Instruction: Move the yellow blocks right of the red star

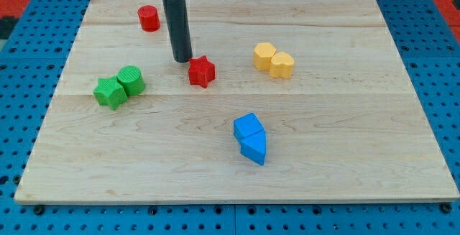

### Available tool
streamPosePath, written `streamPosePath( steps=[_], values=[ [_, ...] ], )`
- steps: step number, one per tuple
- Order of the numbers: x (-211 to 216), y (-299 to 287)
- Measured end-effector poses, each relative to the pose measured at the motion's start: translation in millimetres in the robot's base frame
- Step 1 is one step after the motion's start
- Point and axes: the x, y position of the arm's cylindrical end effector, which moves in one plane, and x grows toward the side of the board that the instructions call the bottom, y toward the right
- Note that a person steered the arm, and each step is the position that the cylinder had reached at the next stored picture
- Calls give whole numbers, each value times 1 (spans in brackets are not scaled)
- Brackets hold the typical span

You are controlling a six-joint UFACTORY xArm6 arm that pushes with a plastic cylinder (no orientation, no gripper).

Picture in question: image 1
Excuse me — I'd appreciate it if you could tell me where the red star block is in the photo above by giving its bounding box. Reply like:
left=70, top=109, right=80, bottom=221
left=188, top=55, right=216, bottom=88

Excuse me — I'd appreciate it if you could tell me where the green star block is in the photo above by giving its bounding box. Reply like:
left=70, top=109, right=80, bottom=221
left=93, top=76, right=128, bottom=110

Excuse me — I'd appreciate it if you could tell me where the blue cube block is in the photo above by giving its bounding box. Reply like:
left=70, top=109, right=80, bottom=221
left=233, top=113, right=265, bottom=142

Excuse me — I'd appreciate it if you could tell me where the blue triangular prism block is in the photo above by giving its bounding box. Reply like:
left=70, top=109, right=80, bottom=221
left=240, top=131, right=267, bottom=165

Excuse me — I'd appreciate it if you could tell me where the wooden board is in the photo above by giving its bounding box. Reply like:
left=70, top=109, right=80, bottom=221
left=15, top=0, right=459, bottom=206

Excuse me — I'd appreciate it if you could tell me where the yellow hexagon block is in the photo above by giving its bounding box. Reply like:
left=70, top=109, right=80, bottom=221
left=253, top=42, right=277, bottom=70

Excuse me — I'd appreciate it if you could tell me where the yellow heart block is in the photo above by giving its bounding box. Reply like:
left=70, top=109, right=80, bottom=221
left=269, top=52, right=295, bottom=79

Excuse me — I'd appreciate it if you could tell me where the green cylinder block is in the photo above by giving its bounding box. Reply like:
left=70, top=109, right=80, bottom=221
left=116, top=65, right=145, bottom=96

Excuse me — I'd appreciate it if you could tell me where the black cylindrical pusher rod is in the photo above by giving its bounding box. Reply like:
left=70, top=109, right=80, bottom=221
left=162, top=0, right=193, bottom=63

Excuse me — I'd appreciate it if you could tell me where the red cylinder block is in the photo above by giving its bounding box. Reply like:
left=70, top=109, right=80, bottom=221
left=137, top=5, right=161, bottom=32

